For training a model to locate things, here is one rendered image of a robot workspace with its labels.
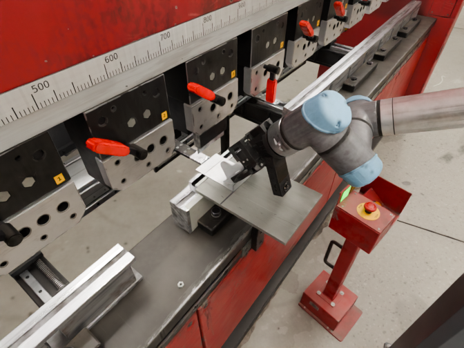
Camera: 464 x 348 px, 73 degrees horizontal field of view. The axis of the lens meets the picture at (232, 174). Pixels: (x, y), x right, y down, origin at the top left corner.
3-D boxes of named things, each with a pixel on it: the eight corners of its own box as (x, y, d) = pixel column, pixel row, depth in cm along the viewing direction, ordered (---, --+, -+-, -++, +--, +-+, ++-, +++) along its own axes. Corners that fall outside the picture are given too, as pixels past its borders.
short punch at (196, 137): (201, 155, 76) (198, 123, 70) (195, 152, 77) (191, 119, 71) (226, 136, 82) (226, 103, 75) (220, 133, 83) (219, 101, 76)
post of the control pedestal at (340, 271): (331, 301, 148) (365, 233, 111) (322, 293, 151) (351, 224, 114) (337, 293, 151) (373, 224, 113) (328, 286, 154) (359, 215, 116)
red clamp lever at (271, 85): (273, 105, 79) (277, 68, 73) (259, 100, 81) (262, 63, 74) (277, 102, 80) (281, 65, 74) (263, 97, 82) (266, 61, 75)
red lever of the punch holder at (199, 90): (199, 83, 53) (227, 99, 61) (181, 76, 55) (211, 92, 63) (195, 94, 53) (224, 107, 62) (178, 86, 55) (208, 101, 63)
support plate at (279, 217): (285, 246, 68) (285, 243, 68) (195, 192, 80) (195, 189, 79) (322, 197, 79) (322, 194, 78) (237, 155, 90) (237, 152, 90)
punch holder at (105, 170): (115, 197, 54) (84, 114, 42) (86, 175, 58) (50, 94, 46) (177, 152, 62) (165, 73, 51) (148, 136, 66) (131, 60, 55)
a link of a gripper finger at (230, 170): (213, 166, 80) (237, 150, 74) (227, 184, 81) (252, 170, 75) (206, 172, 78) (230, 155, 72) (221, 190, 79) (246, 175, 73)
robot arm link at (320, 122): (349, 140, 52) (315, 104, 50) (303, 161, 61) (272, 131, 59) (361, 111, 56) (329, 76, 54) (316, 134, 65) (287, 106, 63)
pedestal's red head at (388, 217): (369, 255, 104) (387, 221, 92) (327, 226, 113) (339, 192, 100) (396, 221, 114) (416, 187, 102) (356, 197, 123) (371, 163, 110)
